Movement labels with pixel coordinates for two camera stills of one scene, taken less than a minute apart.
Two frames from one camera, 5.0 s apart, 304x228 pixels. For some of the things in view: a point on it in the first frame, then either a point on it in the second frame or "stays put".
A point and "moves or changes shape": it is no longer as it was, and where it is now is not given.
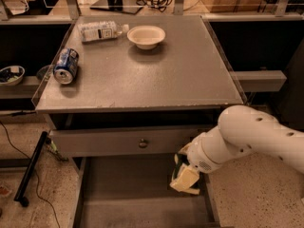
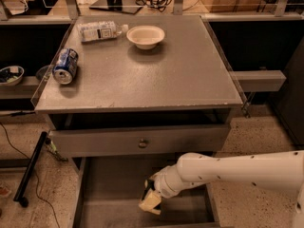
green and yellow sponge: [180, 160] moves or changes shape
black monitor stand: [115, 1] stays put
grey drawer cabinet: [120, 96] stays put
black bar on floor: [28, 169] stays put
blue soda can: [66, 66] stays put
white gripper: [199, 156] to [161, 181]
